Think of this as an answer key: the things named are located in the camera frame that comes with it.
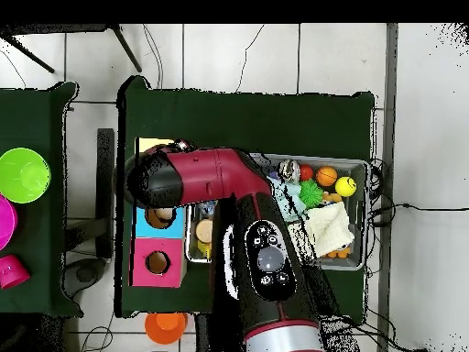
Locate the wooden box with three holes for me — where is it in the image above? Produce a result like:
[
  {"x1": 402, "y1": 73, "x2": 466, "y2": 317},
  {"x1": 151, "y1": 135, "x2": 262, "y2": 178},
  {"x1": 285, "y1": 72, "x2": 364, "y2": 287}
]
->
[{"x1": 128, "y1": 137, "x2": 189, "y2": 288}]

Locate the clear mesh bin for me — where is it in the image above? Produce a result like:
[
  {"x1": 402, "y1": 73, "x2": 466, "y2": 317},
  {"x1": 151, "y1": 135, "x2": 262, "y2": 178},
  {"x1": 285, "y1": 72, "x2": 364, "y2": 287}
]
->
[{"x1": 184, "y1": 151, "x2": 370, "y2": 271}]

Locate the dark green table cloth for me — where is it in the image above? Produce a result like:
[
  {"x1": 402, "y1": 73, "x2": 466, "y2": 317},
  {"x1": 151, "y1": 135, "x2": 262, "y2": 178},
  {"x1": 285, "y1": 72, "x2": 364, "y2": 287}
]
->
[
  {"x1": 0, "y1": 81, "x2": 83, "y2": 318},
  {"x1": 115, "y1": 74, "x2": 376, "y2": 324}
]

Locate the black flat stand bar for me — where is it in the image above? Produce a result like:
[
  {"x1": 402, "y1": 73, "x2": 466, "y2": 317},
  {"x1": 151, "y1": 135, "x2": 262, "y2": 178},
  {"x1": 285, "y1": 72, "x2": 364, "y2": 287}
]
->
[{"x1": 95, "y1": 127, "x2": 115, "y2": 259}]

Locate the black tripod stand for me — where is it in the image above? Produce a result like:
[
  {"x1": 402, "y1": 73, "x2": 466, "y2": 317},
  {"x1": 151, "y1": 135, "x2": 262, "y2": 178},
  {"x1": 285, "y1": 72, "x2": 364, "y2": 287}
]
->
[{"x1": 0, "y1": 23, "x2": 143, "y2": 74}]

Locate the crushed silver drink can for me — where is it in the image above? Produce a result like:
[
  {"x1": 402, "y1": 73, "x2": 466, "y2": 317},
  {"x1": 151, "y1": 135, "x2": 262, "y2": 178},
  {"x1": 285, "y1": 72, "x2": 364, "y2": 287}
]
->
[{"x1": 277, "y1": 159, "x2": 301, "y2": 184}]

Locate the light blue cloth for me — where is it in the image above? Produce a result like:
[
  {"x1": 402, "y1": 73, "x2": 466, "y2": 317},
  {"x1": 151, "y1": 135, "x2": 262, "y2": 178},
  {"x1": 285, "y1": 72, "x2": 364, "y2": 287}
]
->
[{"x1": 268, "y1": 176, "x2": 308, "y2": 223}]

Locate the plain green spiky ball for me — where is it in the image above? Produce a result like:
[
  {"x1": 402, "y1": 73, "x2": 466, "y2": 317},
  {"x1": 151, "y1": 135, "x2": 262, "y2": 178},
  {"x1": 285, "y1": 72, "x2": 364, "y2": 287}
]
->
[{"x1": 298, "y1": 179, "x2": 324, "y2": 209}]

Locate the orange toy basketball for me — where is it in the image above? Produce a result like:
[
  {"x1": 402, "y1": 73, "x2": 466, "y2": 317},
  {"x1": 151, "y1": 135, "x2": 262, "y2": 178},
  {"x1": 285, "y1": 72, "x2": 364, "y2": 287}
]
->
[{"x1": 315, "y1": 165, "x2": 339, "y2": 187}]

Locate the grey round stand base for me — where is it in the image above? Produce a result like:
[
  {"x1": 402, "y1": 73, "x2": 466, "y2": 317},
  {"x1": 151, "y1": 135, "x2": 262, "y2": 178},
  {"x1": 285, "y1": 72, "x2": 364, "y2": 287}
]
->
[{"x1": 63, "y1": 258, "x2": 108, "y2": 298}]

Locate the lime green plastic bowl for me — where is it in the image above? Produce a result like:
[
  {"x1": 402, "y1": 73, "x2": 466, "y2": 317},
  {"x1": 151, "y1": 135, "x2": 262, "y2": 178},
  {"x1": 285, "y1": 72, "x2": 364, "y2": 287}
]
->
[{"x1": 0, "y1": 147, "x2": 52, "y2": 204}]

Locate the cream cloth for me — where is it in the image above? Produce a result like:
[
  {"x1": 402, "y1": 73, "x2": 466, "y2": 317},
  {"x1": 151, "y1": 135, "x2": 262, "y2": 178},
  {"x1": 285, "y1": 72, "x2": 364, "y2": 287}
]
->
[{"x1": 289, "y1": 201, "x2": 355, "y2": 259}]

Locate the yellow smiley ball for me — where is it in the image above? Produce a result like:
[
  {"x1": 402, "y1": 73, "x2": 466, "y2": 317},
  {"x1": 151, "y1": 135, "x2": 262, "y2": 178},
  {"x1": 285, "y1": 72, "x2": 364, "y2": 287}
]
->
[{"x1": 334, "y1": 176, "x2": 357, "y2": 198}]

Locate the orange plastic cup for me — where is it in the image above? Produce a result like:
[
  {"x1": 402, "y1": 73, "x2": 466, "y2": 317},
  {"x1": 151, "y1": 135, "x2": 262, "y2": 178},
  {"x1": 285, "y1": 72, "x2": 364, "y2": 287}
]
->
[{"x1": 144, "y1": 312, "x2": 189, "y2": 345}]

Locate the magenta plastic bowl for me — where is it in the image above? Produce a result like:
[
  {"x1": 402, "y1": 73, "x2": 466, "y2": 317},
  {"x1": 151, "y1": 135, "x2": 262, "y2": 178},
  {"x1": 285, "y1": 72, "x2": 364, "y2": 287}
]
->
[{"x1": 0, "y1": 195, "x2": 18, "y2": 251}]

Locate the pink-red plastic cup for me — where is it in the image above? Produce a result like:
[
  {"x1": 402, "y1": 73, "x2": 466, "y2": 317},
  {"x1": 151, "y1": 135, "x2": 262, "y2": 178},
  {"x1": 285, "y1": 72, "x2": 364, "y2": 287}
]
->
[{"x1": 0, "y1": 254, "x2": 31, "y2": 290}]

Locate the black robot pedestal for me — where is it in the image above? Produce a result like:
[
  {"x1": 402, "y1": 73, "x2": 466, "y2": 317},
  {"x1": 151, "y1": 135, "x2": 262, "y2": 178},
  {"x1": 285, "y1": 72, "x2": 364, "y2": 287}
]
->
[{"x1": 193, "y1": 313, "x2": 217, "y2": 352}]

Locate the black power cable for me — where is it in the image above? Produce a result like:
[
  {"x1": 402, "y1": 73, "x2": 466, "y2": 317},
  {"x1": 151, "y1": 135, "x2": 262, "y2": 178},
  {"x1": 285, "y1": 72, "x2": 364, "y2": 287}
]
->
[{"x1": 365, "y1": 157, "x2": 469, "y2": 228}]

